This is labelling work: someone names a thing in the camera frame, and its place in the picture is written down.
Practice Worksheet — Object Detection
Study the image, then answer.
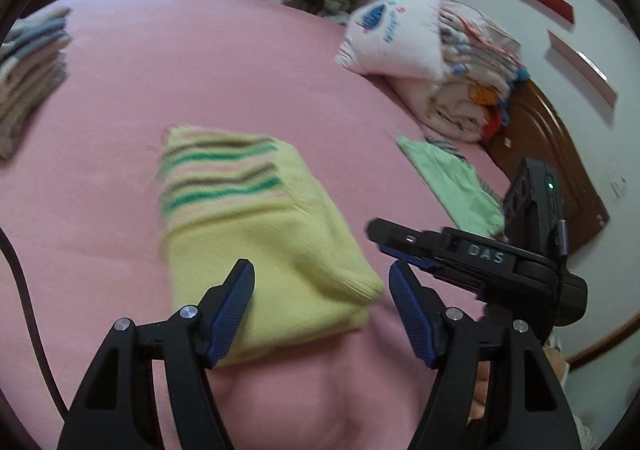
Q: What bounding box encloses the grey striped cloth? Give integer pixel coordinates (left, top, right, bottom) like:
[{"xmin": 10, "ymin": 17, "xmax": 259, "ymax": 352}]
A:
[{"xmin": 424, "ymin": 136, "xmax": 503, "ymax": 203}]

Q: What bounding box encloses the light green garment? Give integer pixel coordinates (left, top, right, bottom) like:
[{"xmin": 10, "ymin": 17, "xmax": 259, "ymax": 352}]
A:
[{"xmin": 396, "ymin": 136, "xmax": 506, "ymax": 237}]

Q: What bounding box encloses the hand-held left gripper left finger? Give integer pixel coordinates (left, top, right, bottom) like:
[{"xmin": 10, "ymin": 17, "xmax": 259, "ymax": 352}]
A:
[{"xmin": 57, "ymin": 259, "xmax": 256, "ymax": 450}]

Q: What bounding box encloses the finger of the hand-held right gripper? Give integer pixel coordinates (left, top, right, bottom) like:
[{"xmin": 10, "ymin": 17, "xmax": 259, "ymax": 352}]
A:
[{"xmin": 366, "ymin": 218, "xmax": 446, "ymax": 276}]

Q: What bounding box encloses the stack of folded clothes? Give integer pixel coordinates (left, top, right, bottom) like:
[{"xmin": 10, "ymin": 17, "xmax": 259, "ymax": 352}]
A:
[{"xmin": 0, "ymin": 6, "xmax": 71, "ymax": 161}]

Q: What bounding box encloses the pink bed sheet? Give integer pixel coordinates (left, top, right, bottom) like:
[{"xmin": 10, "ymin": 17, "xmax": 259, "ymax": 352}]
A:
[{"xmin": 0, "ymin": 0, "xmax": 566, "ymax": 450}]

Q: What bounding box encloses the brown wooden headboard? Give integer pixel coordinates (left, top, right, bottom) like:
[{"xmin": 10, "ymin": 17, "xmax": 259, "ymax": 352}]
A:
[{"xmin": 482, "ymin": 79, "xmax": 611, "ymax": 255}]

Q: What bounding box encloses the white wall shelf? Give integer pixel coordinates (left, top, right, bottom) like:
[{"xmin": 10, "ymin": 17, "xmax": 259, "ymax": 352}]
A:
[{"xmin": 595, "ymin": 0, "xmax": 627, "ymax": 20}]

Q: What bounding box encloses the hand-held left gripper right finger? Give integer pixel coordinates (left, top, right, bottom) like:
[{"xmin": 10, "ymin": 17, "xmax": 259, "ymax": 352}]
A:
[{"xmin": 389, "ymin": 262, "xmax": 581, "ymax": 450}]

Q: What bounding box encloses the pink wall shelf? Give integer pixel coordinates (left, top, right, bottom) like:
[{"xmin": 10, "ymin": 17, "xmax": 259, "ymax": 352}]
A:
[{"xmin": 546, "ymin": 29, "xmax": 619, "ymax": 107}]

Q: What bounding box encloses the folded printed quilt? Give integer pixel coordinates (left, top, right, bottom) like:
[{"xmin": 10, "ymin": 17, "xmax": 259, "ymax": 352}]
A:
[{"xmin": 377, "ymin": 0, "xmax": 528, "ymax": 145}]

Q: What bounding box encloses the black cable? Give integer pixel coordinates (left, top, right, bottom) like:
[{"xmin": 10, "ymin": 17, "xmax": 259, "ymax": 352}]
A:
[{"xmin": 0, "ymin": 227, "xmax": 68, "ymax": 418}]

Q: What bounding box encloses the yellow striped knitted sweater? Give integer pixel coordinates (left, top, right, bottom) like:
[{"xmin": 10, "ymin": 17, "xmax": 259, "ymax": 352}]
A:
[{"xmin": 156, "ymin": 125, "xmax": 385, "ymax": 368}]

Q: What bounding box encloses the person's right hand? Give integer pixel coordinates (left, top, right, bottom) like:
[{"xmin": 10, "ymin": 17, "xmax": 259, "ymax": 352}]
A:
[{"xmin": 469, "ymin": 362, "xmax": 495, "ymax": 422}]

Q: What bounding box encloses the wooden bed rail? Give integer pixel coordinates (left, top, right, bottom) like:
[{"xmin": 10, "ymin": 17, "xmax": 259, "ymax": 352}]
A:
[{"xmin": 567, "ymin": 312, "xmax": 640, "ymax": 372}]

